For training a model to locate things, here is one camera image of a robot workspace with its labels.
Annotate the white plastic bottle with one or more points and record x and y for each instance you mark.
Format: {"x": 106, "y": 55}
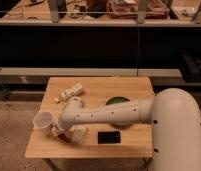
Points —
{"x": 75, "y": 90}

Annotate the wooden table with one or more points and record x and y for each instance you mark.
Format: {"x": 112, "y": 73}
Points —
{"x": 136, "y": 140}

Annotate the white sponge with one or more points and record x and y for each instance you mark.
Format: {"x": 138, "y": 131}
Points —
{"x": 77, "y": 134}

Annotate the green bowl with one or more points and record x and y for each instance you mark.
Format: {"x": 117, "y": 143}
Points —
{"x": 115, "y": 100}

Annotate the red pepper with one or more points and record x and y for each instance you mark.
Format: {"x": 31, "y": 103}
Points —
{"x": 64, "y": 138}

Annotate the black rectangular block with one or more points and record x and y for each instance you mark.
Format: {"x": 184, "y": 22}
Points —
{"x": 109, "y": 137}

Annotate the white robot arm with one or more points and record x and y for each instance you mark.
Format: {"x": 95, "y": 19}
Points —
{"x": 173, "y": 113}

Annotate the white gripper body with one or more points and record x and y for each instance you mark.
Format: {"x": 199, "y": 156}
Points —
{"x": 57, "y": 130}

